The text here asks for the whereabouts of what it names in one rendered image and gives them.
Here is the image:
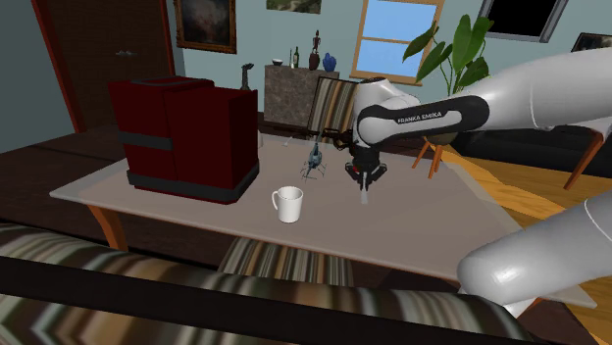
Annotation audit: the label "dark slim figure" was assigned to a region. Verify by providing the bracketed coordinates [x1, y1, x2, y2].
[239, 62, 256, 92]

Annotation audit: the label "small dark framed picture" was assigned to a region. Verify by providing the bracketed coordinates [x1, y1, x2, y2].
[570, 31, 612, 54]

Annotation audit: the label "white mug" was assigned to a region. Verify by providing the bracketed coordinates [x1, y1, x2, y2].
[271, 185, 305, 224]

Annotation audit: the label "green landscape wall picture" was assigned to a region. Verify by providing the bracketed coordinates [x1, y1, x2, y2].
[265, 0, 323, 15]

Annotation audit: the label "black sofa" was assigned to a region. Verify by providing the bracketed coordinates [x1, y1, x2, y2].
[449, 123, 612, 179]

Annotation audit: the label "black screen grey frame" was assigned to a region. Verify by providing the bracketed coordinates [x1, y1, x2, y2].
[478, 0, 571, 45]

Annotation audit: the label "striped chair black frame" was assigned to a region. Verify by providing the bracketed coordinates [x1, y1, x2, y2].
[0, 221, 533, 345]
[305, 75, 361, 145]

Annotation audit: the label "grey table wooden legs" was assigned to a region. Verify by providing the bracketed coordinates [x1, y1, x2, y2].
[49, 132, 599, 310]

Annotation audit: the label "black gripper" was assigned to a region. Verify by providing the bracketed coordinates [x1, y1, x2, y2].
[344, 145, 389, 191]

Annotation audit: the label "large-leaf plant on wooden stand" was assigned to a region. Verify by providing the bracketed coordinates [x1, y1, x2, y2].
[401, 13, 495, 180]

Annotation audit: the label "dark red coffee machine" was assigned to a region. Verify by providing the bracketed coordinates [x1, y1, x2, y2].
[107, 75, 261, 206]

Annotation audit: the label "blue-grey toy helicopter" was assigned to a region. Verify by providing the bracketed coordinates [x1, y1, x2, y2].
[299, 132, 330, 183]

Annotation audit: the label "dark brown door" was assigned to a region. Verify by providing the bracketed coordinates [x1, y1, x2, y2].
[29, 0, 177, 134]

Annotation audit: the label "wooden frame window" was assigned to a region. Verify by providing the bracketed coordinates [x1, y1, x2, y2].
[349, 0, 446, 87]

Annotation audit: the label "dark painting wooden frame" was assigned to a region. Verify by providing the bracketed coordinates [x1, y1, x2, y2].
[172, 0, 238, 55]

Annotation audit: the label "grey stone sideboard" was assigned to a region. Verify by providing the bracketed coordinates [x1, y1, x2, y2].
[263, 29, 341, 128]

